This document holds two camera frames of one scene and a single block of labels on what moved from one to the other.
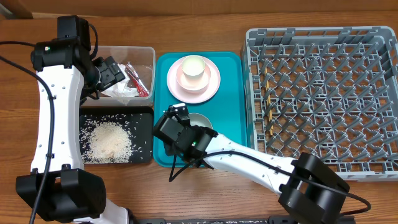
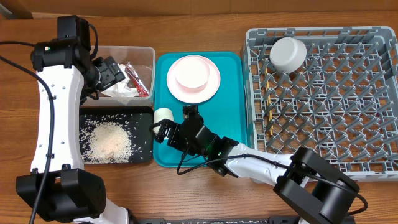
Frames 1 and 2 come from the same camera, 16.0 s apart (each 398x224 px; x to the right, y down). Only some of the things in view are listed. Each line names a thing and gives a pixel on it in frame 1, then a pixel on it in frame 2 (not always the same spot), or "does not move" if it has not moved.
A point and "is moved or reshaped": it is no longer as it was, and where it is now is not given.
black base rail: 273,219 does not move
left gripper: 110,71 does not move
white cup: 193,66 is moved or reshaped
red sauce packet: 141,88 does not move
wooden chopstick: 268,102 does not move
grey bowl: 198,119 is moved or reshaped
